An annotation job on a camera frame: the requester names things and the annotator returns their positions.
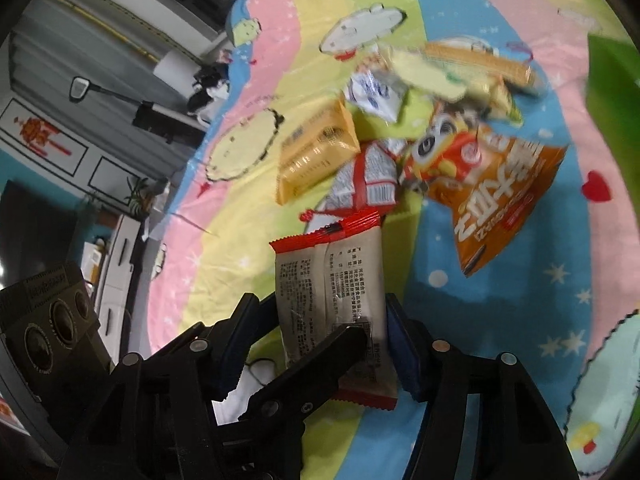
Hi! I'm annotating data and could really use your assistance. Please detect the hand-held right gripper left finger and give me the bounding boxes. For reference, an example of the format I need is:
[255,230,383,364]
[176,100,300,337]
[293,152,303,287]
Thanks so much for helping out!
[57,292,266,480]

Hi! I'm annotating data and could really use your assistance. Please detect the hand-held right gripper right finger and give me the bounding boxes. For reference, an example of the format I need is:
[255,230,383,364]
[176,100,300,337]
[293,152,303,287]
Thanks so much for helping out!
[382,292,573,480]

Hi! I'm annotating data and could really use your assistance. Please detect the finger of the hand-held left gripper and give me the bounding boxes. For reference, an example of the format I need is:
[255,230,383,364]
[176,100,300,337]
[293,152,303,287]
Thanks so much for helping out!
[215,325,371,441]

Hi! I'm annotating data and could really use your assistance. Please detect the beige snack packet red ends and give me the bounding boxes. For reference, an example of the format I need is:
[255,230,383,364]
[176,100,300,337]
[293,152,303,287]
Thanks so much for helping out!
[269,207,401,413]

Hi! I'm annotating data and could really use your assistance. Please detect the orange cartoon chip bag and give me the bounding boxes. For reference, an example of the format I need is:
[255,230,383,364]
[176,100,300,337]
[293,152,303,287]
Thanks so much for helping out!
[400,105,571,278]

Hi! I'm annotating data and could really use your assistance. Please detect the yellow-orange snack packet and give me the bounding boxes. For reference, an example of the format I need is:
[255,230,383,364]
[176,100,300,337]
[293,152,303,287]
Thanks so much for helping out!
[276,97,362,206]

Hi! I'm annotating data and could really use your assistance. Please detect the green box white lining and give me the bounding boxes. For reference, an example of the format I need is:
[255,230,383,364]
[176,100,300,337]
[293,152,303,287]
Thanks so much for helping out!
[585,34,640,171]

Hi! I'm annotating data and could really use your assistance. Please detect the dark television screen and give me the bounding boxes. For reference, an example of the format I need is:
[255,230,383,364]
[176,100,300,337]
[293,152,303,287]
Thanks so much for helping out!
[0,179,83,291]

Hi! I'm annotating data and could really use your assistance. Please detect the white cabinet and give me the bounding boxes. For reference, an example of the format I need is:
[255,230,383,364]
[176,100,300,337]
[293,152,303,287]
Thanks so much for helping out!
[92,212,151,361]

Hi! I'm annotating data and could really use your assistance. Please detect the pastel striped printed blanket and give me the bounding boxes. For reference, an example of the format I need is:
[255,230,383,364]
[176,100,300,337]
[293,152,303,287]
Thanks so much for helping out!
[147,0,640,480]

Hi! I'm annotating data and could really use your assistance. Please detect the potted plant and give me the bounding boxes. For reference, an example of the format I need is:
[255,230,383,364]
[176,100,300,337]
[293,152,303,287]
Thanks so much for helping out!
[122,177,168,221]

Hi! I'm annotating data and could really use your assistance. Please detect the red and white snack packet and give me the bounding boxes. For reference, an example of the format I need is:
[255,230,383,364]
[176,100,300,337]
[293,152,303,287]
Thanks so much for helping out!
[300,137,418,233]

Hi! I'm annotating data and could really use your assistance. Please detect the black stand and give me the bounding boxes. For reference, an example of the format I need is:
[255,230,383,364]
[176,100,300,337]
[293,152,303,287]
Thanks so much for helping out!
[131,102,206,146]

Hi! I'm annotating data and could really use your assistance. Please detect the small mirror on stick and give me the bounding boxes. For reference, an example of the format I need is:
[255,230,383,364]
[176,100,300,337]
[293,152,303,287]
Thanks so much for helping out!
[67,76,146,106]

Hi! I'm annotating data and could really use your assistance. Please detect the blue and white snack packet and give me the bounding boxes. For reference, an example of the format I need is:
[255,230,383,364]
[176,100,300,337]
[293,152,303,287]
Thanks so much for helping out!
[342,67,408,123]

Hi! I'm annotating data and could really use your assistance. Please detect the black and white cloth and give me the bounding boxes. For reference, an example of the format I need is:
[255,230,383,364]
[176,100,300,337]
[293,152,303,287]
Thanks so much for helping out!
[186,67,231,113]

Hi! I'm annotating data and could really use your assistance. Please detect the waffle-print wafer packet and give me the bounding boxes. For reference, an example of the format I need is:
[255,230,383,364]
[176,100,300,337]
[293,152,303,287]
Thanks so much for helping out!
[422,40,538,96]

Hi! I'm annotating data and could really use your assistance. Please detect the red wall decoration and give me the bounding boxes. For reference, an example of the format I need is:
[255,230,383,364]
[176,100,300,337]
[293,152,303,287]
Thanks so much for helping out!
[12,115,68,158]

